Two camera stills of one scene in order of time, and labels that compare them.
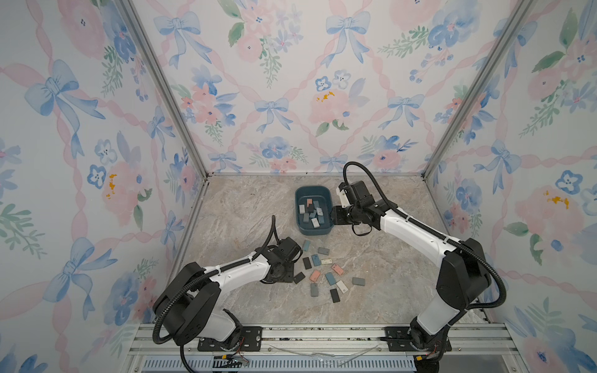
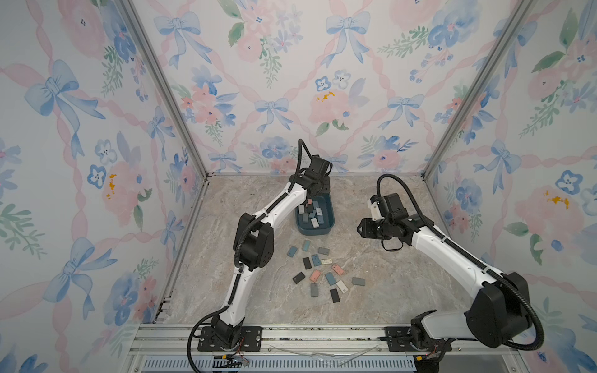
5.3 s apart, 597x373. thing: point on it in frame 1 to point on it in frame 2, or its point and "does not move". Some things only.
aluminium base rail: x=326 y=348 does not move
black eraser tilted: x=298 y=277 does not move
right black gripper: x=336 y=217 to x=365 y=228
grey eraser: x=358 y=281 does not move
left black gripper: x=290 y=276 to x=326 y=189
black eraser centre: x=307 y=264 does not move
